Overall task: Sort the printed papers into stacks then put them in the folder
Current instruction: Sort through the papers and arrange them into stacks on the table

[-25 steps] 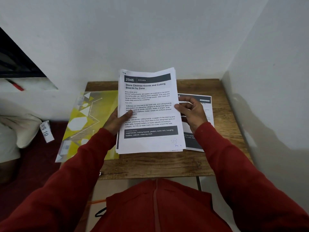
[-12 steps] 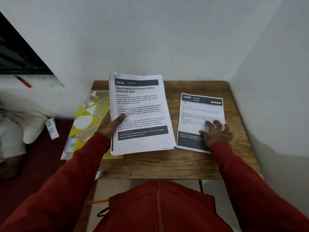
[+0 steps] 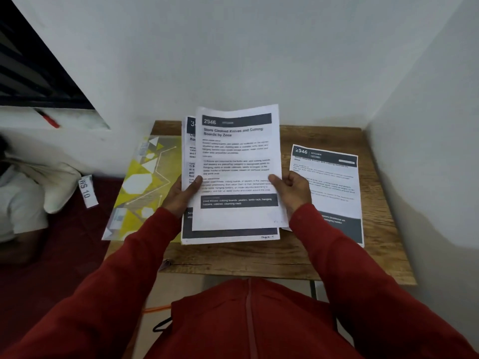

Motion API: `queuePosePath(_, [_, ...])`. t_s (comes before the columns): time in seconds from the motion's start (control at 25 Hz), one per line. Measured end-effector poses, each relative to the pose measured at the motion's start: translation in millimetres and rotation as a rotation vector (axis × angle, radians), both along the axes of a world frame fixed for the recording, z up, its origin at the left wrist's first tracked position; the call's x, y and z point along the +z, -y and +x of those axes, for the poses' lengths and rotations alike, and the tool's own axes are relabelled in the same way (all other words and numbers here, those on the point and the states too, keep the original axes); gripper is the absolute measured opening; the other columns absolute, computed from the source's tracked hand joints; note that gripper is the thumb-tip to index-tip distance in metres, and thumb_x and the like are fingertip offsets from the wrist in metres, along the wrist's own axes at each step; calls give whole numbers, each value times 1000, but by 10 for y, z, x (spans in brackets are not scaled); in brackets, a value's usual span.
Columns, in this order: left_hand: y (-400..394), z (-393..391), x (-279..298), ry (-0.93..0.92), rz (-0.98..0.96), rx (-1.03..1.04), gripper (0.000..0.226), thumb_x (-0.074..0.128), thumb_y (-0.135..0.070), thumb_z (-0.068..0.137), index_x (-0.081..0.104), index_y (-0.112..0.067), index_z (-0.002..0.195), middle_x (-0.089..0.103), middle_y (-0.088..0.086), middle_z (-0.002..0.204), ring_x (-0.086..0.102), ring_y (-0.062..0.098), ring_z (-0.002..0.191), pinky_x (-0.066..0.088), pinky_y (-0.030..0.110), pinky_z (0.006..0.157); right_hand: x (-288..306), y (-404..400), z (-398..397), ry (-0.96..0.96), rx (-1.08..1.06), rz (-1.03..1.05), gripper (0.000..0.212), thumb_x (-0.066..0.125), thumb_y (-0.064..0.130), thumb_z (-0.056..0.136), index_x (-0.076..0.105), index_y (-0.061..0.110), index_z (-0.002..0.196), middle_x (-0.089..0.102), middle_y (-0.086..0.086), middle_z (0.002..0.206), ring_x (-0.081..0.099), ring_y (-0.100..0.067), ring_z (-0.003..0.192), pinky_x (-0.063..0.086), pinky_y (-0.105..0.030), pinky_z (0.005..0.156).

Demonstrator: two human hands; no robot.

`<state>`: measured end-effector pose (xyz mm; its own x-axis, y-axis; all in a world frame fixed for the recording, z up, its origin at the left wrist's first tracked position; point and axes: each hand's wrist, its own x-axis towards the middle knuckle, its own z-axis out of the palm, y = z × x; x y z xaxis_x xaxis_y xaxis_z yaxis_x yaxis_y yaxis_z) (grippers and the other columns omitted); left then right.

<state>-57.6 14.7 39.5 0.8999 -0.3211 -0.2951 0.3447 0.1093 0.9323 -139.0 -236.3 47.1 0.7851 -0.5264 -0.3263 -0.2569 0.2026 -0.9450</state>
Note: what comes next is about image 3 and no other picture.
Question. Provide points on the person's right hand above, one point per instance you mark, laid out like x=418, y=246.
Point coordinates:
x=295, y=194

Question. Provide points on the person's left hand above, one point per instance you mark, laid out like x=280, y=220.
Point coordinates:
x=179, y=199

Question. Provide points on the sorted pile with dark headers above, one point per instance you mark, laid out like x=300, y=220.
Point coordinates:
x=336, y=190

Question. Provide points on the yellow patterned plastic folder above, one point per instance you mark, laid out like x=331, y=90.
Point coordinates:
x=138, y=183

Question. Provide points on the stack of printed sheets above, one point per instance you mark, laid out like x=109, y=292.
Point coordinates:
x=224, y=236

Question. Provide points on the white printed paper sheet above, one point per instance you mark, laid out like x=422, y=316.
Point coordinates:
x=239, y=153

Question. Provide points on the person's left forearm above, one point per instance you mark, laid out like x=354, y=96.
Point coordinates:
x=97, y=295

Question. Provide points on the person's right forearm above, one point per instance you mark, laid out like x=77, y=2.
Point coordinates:
x=366, y=287

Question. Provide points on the person's red jacket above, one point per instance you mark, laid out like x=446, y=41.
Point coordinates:
x=247, y=325

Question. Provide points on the white paper label tag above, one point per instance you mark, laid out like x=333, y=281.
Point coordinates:
x=88, y=191

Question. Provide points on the black metal table leg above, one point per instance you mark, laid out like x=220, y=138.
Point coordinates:
x=313, y=289

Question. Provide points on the white pillow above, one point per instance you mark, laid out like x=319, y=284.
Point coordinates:
x=60, y=186

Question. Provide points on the maroon bed mattress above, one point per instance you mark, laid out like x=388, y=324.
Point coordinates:
x=56, y=250

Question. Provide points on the red marker on sill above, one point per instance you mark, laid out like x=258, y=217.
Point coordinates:
x=50, y=121

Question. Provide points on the dark louvred window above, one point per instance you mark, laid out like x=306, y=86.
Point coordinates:
x=30, y=78

